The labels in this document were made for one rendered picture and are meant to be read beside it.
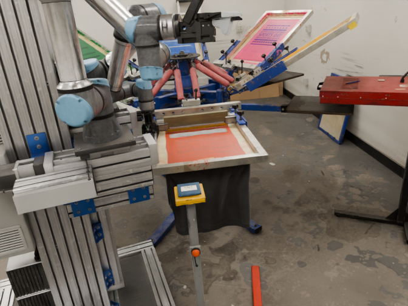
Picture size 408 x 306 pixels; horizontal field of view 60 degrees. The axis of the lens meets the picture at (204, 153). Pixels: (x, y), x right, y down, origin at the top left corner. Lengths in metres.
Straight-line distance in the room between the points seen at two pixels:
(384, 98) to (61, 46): 1.95
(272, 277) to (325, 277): 0.34
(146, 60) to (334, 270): 1.97
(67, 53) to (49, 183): 0.45
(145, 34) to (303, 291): 1.87
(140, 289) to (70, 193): 1.05
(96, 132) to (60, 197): 0.27
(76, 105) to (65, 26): 0.24
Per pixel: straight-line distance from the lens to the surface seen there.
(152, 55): 1.14
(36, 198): 1.35
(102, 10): 1.30
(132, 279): 2.31
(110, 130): 1.39
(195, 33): 1.12
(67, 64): 1.22
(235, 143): 2.01
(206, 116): 2.25
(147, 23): 1.13
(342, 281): 2.58
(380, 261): 2.80
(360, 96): 2.53
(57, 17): 1.21
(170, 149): 2.00
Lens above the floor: 1.73
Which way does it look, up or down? 24 degrees down
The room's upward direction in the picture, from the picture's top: 5 degrees counter-clockwise
